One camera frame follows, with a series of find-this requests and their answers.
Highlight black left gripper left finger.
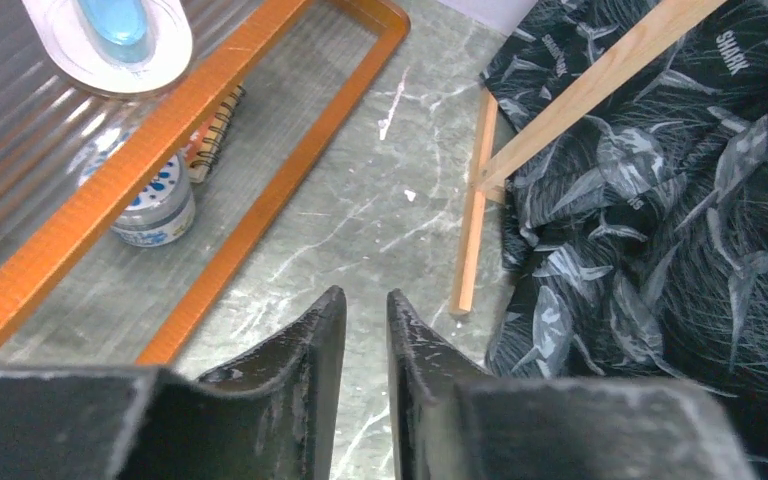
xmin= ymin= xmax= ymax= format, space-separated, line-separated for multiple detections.
xmin=0 ymin=286 xmax=347 ymax=479

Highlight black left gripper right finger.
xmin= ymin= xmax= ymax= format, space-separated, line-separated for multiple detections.
xmin=387 ymin=289 xmax=755 ymax=479

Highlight dark shark print shorts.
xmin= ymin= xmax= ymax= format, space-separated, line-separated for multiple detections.
xmin=485 ymin=1 xmax=768 ymax=479

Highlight white blue round jar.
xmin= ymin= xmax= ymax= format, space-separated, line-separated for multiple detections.
xmin=72 ymin=128 xmax=196 ymax=247

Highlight orange wooden shelf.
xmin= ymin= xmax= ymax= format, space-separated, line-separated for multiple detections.
xmin=0 ymin=1 xmax=411 ymax=364

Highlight white blue packaged item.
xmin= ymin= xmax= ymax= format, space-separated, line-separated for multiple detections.
xmin=23 ymin=0 xmax=194 ymax=96

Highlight wooden clothes rack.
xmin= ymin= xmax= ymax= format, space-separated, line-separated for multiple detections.
xmin=449 ymin=0 xmax=724 ymax=315

